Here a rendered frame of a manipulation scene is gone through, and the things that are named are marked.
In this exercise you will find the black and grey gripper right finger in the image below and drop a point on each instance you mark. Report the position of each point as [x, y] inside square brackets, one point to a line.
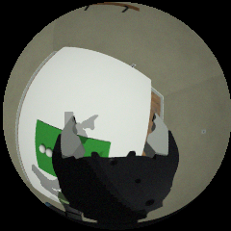
[161, 146]

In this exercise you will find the white ball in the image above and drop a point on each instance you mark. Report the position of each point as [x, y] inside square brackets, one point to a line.
[42, 148]

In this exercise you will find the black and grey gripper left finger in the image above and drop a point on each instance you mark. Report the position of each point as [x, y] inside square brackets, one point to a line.
[68, 147]

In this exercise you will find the green turf mat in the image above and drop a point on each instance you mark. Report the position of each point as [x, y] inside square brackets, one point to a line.
[47, 136]

